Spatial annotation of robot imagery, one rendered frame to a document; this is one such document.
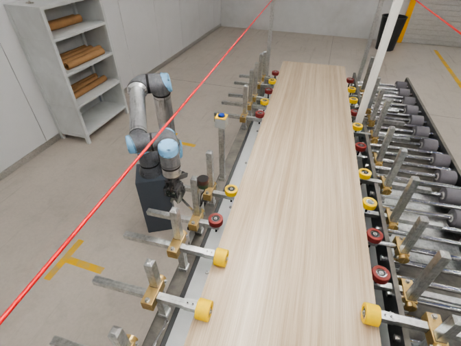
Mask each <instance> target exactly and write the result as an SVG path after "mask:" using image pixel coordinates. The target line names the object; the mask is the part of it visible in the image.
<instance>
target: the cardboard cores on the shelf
mask: <svg viewBox="0 0 461 346"><path fill-rule="evenodd" d="M80 22H82V16H81V15H80V14H76V15H74V14H71V15H69V16H64V17H61V18H59V19H54V20H51V21H48V24H49V26H50V29H51V31H54V30H58V29H60V28H63V27H66V26H70V25H73V24H76V23H80ZM103 54H105V50H104V49H103V48H102V46H101V45H97V46H95V47H93V46H92V45H89V46H86V45H82V46H80V47H77V48H75V49H72V50H69V51H66V52H65V53H62V54H60V57H61V59H62V63H63V65H64V67H65V69H66V70H70V69H72V68H74V67H76V66H79V65H81V64H83V63H85V62H88V61H90V60H92V59H94V58H96V57H98V56H101V55H103ZM106 80H107V77H106V76H105V75H102V76H101V77H99V78H98V75H97V74H96V73H94V74H92V75H90V76H88V77H86V78H84V79H82V80H80V81H78V82H76V83H74V84H72V85H71V88H72V89H73V93H74V96H75V98H76V99H78V98H79V97H80V96H82V95H84V94H85V93H87V92H89V91H90V90H92V89H94V88H95V87H97V86H98V85H100V84H101V83H103V82H105V81H106Z"/></svg>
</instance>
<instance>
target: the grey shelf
mask: <svg viewBox="0 0 461 346"><path fill-rule="evenodd" d="M28 1H31V2H34V3H31V4H27V3H26V2H28ZM3 6H4V8H5V11H6V12H7V14H8V17H9V19H10V22H11V24H12V27H13V28H14V31H15V33H16V35H17V38H18V40H19V42H20V44H21V47H22V49H23V51H24V54H25V56H26V58H27V61H28V63H29V65H30V67H31V70H32V72H33V74H34V77H35V79H36V81H37V83H38V86H39V88H40V91H41V93H42V94H43V97H44V99H45V102H46V104H47V107H48V109H49V111H50V113H51V116H52V118H53V120H54V123H55V125H56V127H57V129H58V132H59V134H60V136H61V138H62V139H64V138H66V137H65V135H71V136H75V137H81V138H85V139H86V142H87V144H91V139H90V137H89V135H91V134H92V133H93V132H95V131H96V130H97V129H98V128H100V127H101V126H103V125H104V124H105V123H106V122H108V121H109V120H110V119H112V118H113V117H114V116H115V115H117V114H118V113H120V112H121V111H122V110H123V109H124V110H125V113H126V114H128V113H129V110H128V105H127V102H126V97H125V93H124V90H123V85H122V82H121V76H120V73H119V68H118V65H117V60H116V57H115V51H114V48H113V43H112V40H111V37H110V31H109V28H108V23H107V20H106V15H105V12H104V6H103V3H102V0H22V1H16V2H12V3H6V4H3ZM71 14H74V15H76V14H80V15H81V16H82V22H80V23H76V24H73V25H70V26H66V27H63V28H60V29H58V30H54V31H51V29H50V26H49V24H48V21H51V20H54V19H59V18H61V17H64V16H69V15H71ZM82 45H86V46H89V45H92V46H93V47H95V46H97V45H101V46H102V48H103V49H104V50H105V54H103V55H101V56H98V57H96V58H94V59H92V60H90V61H88V62H85V63H83V64H81V65H79V66H76V67H74V68H72V69H70V70H66V69H65V67H64V65H63V63H62V59H61V57H60V54H62V53H65V52H66V51H69V50H72V49H75V48H77V47H80V46H82ZM94 73H96V74H97V75H98V78H99V77H101V76H102V75H105V76H106V77H107V80H106V81H105V82H103V83H101V84H100V85H98V86H97V87H95V88H94V89H92V90H90V91H89V92H87V93H85V94H84V95H82V96H80V97H79V98H78V99H76V98H75V96H74V93H73V89H72V88H71V85H72V84H74V83H76V82H78V81H80V80H82V79H84V78H86V77H88V76H90V75H92V74H94Z"/></svg>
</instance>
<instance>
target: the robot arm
mask: <svg viewBox="0 0 461 346"><path fill-rule="evenodd" d="M172 91H173V89H172V84H171V80H170V77H169V74H168V73H149V74H142V75H139V76H137V77H135V78H133V79H132V80H131V81H130V82H129V83H128V86H127V93H128V95H129V96H130V132H129V135H126V137H125V138H126V145H127V149H128V152H129V153H130V154H137V155H138V156H139V154H140V153H141V152H142V151H143V149H144V148H145V147H146V146H147V145H148V144H149V142H151V140H152V139H153V138H154V137H155V136H156V134H157V133H158V132H159V131H160V129H161V128H162V127H163V126H164V125H165V124H166V123H167V122H168V120H169V119H170V118H171V117H172V115H173V110H172V100H171V92H172ZM148 93H152V95H153V97H154V104H155V109H156V115H157V120H158V126H159V131H158V132H149V133H147V119H146V107H145V97H146V95H147V94H148ZM181 158H182V141H181V140H179V139H178V138H177V136H176V131H175V125H174V119H172V121H171V122H170V123H169V124H168V126H167V127H166V128H165V129H164V131H163V132H162V133H161V134H160V135H159V136H158V137H157V139H156V140H155V141H154V143H153V144H152V145H151V146H150V147H149V148H148V149H147V151H146V152H145V153H144V154H143V156H142V157H141V158H140V159H139V163H140V168H139V174H140V176H141V177H142V178H145V179H153V178H157V177H159V176H160V175H161V174H163V176H164V177H165V178H166V179H165V186H164V188H163V192H164V196H166V195H167V197H171V199H170V202H171V203H172V202H173V201H174V200H175V201H176V202H177V204H178V203H180V202H181V200H182V198H183V196H184V195H185V192H186V190H185V186H184V185H183V182H182V181H180V180H181V179H184V178H187V176H188V173H187V172H184V171H182V169H181V165H180V159H181ZM160 162H161V163H160ZM165 191H166V192H165Z"/></svg>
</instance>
